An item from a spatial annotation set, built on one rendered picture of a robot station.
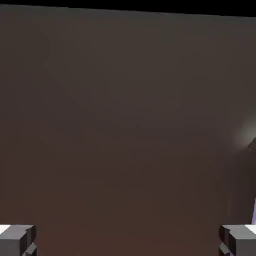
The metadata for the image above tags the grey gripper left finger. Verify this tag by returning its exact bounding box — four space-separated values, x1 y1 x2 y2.
0 224 38 256

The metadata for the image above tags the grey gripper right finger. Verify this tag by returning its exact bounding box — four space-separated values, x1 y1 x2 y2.
218 224 256 256

